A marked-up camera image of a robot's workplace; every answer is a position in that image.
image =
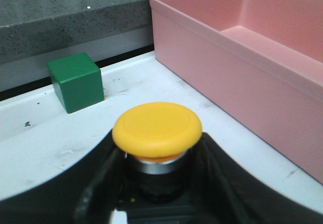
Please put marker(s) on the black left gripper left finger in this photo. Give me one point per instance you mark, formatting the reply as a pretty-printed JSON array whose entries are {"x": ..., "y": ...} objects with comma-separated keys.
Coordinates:
[{"x": 87, "y": 192}]

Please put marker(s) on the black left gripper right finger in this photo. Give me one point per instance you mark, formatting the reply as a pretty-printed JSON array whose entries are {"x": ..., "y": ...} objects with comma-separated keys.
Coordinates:
[{"x": 223, "y": 192}]

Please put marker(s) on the yellow mushroom push button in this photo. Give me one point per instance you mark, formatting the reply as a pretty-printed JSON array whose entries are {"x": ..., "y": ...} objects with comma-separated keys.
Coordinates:
[{"x": 157, "y": 139}]

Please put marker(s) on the green cube block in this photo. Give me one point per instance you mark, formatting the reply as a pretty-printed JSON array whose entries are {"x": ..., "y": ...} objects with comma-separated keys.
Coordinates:
[{"x": 77, "y": 81}]

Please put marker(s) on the pink plastic bin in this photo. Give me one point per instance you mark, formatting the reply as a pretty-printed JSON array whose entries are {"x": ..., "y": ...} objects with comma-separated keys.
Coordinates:
[{"x": 258, "y": 60}]

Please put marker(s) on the grey stone counter shelf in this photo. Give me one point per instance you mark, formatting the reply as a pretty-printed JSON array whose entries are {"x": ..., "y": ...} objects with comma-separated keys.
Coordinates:
[{"x": 33, "y": 27}]

